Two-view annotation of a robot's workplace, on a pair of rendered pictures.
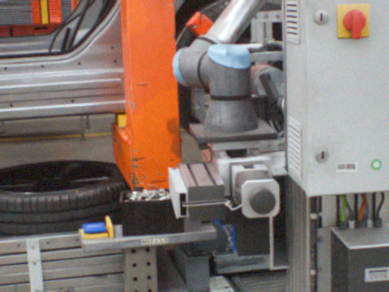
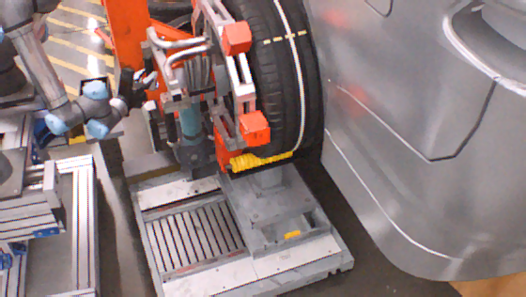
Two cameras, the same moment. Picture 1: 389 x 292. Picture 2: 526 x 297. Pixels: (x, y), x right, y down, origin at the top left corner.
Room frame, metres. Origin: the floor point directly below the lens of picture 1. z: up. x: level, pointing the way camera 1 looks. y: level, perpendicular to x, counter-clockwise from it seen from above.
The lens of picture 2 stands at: (2.90, -1.81, 1.94)
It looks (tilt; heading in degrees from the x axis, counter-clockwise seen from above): 42 degrees down; 83
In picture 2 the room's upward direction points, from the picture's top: 2 degrees counter-clockwise
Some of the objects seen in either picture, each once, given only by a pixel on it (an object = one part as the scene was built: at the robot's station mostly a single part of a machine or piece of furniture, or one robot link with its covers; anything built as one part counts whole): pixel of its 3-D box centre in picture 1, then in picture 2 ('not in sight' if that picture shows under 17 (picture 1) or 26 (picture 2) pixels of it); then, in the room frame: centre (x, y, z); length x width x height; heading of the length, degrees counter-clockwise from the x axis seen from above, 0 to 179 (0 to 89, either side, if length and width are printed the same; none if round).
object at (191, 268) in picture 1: (197, 234); (218, 146); (2.97, -0.02, 0.26); 0.42 x 0.18 x 0.35; 12
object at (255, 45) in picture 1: (242, 37); (176, 26); (2.86, -0.21, 1.03); 0.19 x 0.18 x 0.11; 12
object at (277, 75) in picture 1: (265, 84); (203, 80); (2.93, -0.30, 0.85); 0.21 x 0.14 x 0.14; 12
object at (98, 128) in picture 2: not in sight; (103, 121); (2.57, -0.42, 0.81); 0.11 x 0.08 x 0.09; 57
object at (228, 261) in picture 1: (260, 245); (270, 200); (3.17, -0.29, 0.13); 0.50 x 0.36 x 0.10; 102
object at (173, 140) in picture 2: not in sight; (170, 126); (2.80, -0.50, 0.83); 0.04 x 0.04 x 0.16
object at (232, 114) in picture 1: (231, 110); (3, 74); (2.17, -0.12, 0.87); 0.15 x 0.15 x 0.10
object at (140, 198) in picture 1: (152, 210); (96, 99); (2.43, 0.13, 0.51); 0.20 x 0.14 x 0.13; 94
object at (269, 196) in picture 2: not in sight; (267, 165); (3.16, -0.25, 0.32); 0.40 x 0.30 x 0.28; 102
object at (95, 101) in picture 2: not in sight; (93, 101); (2.55, -0.42, 0.91); 0.11 x 0.08 x 0.11; 38
